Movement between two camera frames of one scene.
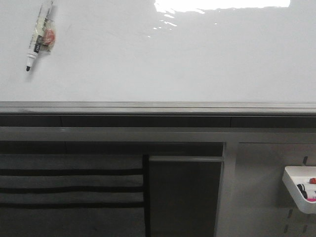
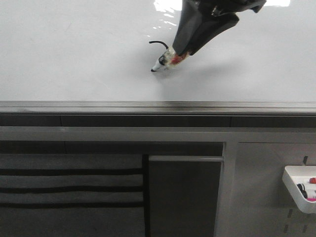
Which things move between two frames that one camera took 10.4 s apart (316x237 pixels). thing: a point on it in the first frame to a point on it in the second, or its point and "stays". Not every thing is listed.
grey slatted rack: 72,195 stays
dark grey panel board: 183,193 stays
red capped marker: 312,180 stays
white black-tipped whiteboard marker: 44,36 to 169,58
